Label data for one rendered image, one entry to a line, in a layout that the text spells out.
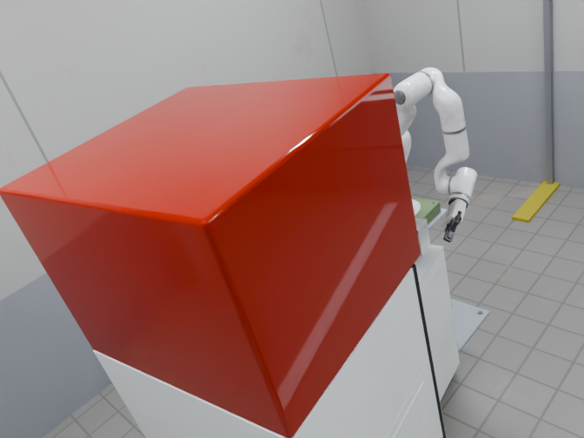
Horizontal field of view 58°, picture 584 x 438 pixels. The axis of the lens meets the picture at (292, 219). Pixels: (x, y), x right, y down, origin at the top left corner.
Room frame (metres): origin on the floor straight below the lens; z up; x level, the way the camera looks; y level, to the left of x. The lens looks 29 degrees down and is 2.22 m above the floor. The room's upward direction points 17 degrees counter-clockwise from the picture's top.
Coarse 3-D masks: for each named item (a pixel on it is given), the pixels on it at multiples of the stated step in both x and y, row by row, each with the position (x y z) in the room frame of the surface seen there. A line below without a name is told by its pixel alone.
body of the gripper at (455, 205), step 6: (450, 204) 1.81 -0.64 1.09; (456, 204) 1.75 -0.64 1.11; (462, 204) 1.75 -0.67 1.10; (450, 210) 1.76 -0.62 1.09; (456, 210) 1.73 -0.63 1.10; (462, 210) 1.73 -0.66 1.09; (444, 216) 1.80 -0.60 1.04; (450, 216) 1.72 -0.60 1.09; (462, 216) 1.71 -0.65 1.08; (444, 222) 1.75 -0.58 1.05
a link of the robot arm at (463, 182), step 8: (464, 168) 1.89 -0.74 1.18; (456, 176) 1.88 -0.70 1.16; (464, 176) 1.86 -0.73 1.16; (472, 176) 1.85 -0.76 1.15; (448, 184) 1.87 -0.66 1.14; (456, 184) 1.85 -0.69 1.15; (464, 184) 1.83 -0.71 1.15; (472, 184) 1.83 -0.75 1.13; (464, 192) 1.80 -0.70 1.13; (472, 192) 1.82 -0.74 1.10
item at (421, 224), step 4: (416, 220) 1.97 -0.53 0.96; (420, 220) 1.96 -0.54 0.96; (424, 220) 1.95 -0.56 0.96; (416, 224) 1.93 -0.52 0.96; (420, 224) 1.92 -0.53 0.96; (424, 224) 1.93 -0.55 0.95; (420, 228) 1.90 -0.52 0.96; (424, 228) 1.93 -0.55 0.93; (420, 232) 1.90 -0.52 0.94; (424, 232) 1.92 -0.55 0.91; (420, 236) 1.89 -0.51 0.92; (424, 236) 1.92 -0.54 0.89; (428, 236) 1.95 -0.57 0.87; (420, 240) 1.89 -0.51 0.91; (424, 240) 1.92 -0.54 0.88; (428, 240) 1.94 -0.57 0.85; (424, 244) 1.91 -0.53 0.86; (428, 244) 1.94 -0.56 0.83; (424, 248) 1.91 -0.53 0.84; (424, 252) 1.90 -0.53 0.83
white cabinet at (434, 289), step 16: (432, 272) 1.81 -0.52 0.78; (432, 288) 1.79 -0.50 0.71; (448, 288) 1.91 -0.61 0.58; (432, 304) 1.77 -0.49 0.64; (448, 304) 1.89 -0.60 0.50; (432, 320) 1.75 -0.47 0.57; (448, 320) 1.87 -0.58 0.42; (432, 336) 1.73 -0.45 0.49; (448, 336) 1.85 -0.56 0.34; (432, 352) 1.72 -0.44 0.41; (448, 352) 1.83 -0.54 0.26; (448, 368) 1.81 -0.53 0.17; (448, 384) 1.86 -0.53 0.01
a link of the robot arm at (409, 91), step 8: (408, 80) 1.97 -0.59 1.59; (416, 80) 1.96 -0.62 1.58; (424, 80) 1.97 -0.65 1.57; (400, 88) 1.95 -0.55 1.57; (408, 88) 1.93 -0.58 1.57; (416, 88) 1.94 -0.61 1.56; (424, 88) 1.95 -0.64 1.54; (400, 96) 1.94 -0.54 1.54; (408, 96) 1.92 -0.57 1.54; (416, 96) 1.93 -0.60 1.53; (424, 96) 1.97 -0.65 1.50; (400, 104) 1.95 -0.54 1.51; (408, 104) 1.93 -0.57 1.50; (400, 112) 2.03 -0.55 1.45; (408, 112) 1.97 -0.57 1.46; (400, 120) 2.05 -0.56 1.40; (408, 120) 2.04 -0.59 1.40; (400, 128) 2.07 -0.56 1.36
